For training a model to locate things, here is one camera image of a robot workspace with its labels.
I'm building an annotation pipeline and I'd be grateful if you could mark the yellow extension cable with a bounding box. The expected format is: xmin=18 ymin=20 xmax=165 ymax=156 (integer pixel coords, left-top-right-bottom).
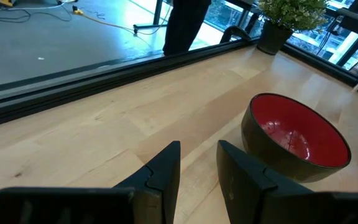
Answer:
xmin=81 ymin=12 xmax=137 ymax=34

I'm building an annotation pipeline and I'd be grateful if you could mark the small red black bowl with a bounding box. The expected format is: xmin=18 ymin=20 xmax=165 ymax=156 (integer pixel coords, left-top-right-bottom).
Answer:
xmin=241 ymin=92 xmax=352 ymax=184

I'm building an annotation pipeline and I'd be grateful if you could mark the black desk leg base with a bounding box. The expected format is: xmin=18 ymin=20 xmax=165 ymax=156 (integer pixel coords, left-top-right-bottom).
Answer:
xmin=132 ymin=0 xmax=174 ymax=32

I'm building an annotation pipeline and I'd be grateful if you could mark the green potted plant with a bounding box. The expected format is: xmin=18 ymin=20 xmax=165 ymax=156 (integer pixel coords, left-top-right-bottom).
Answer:
xmin=255 ymin=0 xmax=329 ymax=56

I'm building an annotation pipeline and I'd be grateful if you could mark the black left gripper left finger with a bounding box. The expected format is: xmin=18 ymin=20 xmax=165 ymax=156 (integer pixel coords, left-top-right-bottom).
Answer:
xmin=0 ymin=140 xmax=181 ymax=224

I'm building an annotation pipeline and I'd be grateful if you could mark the black floor cable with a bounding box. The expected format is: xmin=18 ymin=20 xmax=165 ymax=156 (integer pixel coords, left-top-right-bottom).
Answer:
xmin=0 ymin=5 xmax=73 ymax=23

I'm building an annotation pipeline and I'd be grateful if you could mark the person's leg with white shoe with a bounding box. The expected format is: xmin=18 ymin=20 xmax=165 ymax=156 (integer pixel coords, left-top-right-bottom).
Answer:
xmin=162 ymin=0 xmax=213 ymax=57

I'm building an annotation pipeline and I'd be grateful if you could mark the black aluminium table frame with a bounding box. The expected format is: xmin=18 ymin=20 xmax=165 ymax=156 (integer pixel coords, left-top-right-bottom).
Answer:
xmin=0 ymin=25 xmax=358 ymax=130

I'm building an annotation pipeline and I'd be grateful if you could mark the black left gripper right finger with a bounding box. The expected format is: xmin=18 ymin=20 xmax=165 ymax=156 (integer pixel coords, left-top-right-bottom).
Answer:
xmin=216 ymin=139 xmax=358 ymax=224

